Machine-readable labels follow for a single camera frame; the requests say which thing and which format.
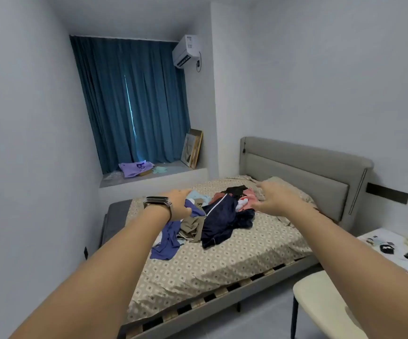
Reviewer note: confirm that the person's right hand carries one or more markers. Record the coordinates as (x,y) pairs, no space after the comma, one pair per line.
(278,197)

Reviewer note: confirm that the grey band wristwatch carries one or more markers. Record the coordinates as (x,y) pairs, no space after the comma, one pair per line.
(157,202)

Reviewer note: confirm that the light blue fleece garment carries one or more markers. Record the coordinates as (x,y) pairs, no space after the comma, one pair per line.
(198,197)

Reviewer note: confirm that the small black gadget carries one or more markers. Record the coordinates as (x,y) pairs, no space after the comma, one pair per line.
(386,247)

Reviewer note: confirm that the cream chair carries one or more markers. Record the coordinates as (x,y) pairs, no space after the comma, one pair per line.
(324,300)

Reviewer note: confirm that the person's right forearm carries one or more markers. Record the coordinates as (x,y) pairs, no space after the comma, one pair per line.
(366,272)

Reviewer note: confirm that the white air conditioner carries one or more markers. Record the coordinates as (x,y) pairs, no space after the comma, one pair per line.
(186,51)

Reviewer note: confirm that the pink shirt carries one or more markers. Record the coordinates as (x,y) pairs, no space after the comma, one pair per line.
(243,204)

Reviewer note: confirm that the white nightstand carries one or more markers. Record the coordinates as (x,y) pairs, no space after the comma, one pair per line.
(401,268)

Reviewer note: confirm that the person's left forearm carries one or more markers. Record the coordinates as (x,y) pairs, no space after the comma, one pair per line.
(101,279)

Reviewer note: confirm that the navy striped track pants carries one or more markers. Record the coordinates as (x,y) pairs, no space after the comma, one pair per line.
(221,222)

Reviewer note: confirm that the purple cloth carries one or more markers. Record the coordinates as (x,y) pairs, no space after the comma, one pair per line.
(135,168)

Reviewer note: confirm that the clear plastic bag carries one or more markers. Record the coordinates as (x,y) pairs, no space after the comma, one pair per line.
(112,175)

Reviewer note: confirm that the black garment yellow print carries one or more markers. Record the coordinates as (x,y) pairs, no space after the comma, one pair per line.
(233,190)

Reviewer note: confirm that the teal small item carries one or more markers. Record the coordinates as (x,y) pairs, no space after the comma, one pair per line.
(160,169)

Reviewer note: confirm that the olive green trousers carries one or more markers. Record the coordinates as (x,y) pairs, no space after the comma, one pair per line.
(192,228)

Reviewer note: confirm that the blue curtain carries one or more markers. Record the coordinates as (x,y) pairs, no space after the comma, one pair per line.
(130,102)

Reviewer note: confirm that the person's left hand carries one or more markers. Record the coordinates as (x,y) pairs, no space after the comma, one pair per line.
(179,204)

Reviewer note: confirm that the leaning wooden picture frames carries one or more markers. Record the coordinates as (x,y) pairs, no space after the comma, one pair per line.
(191,148)

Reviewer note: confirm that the blue-purple long garment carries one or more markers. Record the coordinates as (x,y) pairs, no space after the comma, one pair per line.
(167,243)

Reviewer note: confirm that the patterned beige pillow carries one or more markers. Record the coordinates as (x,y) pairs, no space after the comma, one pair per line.
(299,192)

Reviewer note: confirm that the grey upholstered headboard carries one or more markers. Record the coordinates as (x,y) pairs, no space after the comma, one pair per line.
(310,166)

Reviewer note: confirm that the black wall strip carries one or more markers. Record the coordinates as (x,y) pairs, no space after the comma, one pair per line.
(387,192)

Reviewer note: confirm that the black wall socket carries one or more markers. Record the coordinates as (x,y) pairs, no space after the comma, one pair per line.
(86,252)

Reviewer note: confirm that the bed with patterned beige sheet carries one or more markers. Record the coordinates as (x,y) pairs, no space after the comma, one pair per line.
(239,257)

